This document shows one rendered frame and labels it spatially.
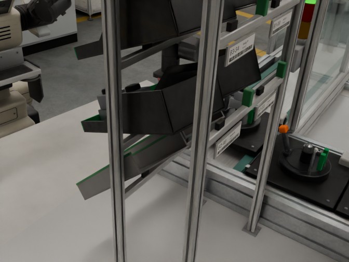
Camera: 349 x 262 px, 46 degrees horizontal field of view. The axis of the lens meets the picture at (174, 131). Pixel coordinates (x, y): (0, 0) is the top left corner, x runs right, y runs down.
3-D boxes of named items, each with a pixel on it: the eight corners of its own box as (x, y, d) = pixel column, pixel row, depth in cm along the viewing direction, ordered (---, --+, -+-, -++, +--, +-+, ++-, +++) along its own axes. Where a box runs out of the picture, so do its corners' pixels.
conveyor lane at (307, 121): (168, 167, 129) (169, 141, 124) (274, 77, 188) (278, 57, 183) (250, 205, 116) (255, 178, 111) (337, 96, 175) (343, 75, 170)
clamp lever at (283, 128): (283, 152, 115) (278, 127, 113) (285, 148, 117) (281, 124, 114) (295, 152, 113) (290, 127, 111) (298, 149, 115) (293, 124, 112)
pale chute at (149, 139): (125, 169, 107) (118, 154, 107) (162, 149, 115) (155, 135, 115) (185, 138, 85) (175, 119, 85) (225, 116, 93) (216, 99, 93)
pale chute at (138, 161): (84, 200, 97) (75, 183, 97) (127, 177, 105) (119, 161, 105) (139, 174, 75) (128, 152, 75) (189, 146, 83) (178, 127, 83)
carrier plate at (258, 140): (186, 129, 131) (187, 123, 130) (223, 101, 148) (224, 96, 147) (254, 157, 120) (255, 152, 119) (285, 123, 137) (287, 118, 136)
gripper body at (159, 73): (187, 73, 133) (188, 51, 129) (169, 83, 125) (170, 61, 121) (170, 67, 136) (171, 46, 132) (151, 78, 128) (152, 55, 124)
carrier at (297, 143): (244, 176, 113) (251, 139, 106) (278, 138, 130) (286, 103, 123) (332, 214, 102) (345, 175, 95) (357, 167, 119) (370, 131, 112)
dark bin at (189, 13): (77, 60, 76) (64, 20, 75) (131, 44, 84) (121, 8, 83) (177, 37, 55) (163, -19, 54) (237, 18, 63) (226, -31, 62)
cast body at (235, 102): (228, 106, 130) (231, 86, 126) (235, 101, 133) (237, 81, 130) (252, 115, 126) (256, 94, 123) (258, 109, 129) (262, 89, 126)
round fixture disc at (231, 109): (208, 123, 132) (209, 117, 131) (229, 106, 141) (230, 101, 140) (247, 138, 125) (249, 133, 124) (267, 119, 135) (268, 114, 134)
